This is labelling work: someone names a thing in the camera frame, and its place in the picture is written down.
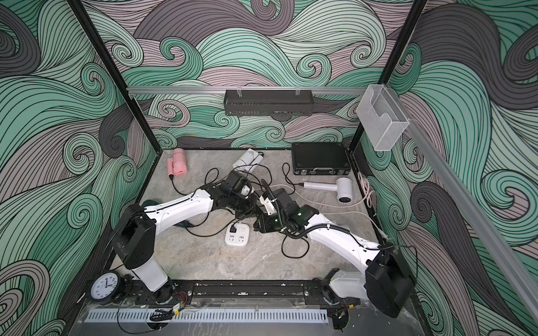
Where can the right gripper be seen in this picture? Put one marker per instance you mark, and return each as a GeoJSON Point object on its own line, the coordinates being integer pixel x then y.
{"type": "Point", "coordinates": [265, 225]}

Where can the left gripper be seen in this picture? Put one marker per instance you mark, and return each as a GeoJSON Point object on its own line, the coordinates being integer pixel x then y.
{"type": "Point", "coordinates": [253, 206]}

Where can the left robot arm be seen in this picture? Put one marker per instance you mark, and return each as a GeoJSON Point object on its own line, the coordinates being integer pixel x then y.
{"type": "Point", "coordinates": [134, 237]}

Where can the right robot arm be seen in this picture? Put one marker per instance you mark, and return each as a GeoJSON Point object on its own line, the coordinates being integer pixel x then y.
{"type": "Point", "coordinates": [383, 276]}

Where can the white folded hair dryer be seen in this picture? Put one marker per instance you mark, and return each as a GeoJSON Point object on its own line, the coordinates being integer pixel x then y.
{"type": "Point", "coordinates": [248, 161]}

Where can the white square power strip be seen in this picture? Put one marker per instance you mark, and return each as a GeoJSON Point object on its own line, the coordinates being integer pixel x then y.
{"type": "Point", "coordinates": [237, 235]}

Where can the black case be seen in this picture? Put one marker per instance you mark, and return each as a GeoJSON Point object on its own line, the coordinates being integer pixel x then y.
{"type": "Point", "coordinates": [319, 159]}

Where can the pink hair dryer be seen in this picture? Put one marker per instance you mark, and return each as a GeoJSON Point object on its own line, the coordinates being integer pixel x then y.
{"type": "Point", "coordinates": [177, 165]}

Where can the white hair dryer right back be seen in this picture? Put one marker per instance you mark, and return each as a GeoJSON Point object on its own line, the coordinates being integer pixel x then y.
{"type": "Point", "coordinates": [343, 187]}

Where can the dark green hair dryer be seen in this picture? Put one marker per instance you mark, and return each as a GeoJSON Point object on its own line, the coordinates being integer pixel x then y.
{"type": "Point", "coordinates": [149, 203]}

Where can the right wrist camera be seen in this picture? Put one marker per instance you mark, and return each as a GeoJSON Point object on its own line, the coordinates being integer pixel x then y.
{"type": "Point", "coordinates": [268, 200]}

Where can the black wall shelf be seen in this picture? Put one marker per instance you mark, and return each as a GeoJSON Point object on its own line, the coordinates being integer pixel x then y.
{"type": "Point", "coordinates": [243, 102]}

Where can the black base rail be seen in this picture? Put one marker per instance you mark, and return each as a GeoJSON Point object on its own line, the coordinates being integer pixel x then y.
{"type": "Point", "coordinates": [311, 292]}

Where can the clear mesh wall holder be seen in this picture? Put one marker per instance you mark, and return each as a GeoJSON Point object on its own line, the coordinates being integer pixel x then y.
{"type": "Point", "coordinates": [381, 113]}

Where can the round wall clock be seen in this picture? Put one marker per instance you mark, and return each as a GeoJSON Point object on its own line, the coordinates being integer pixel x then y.
{"type": "Point", "coordinates": [105, 287]}

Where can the white slotted cable duct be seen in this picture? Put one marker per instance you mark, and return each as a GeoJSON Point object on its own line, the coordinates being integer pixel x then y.
{"type": "Point", "coordinates": [212, 316]}

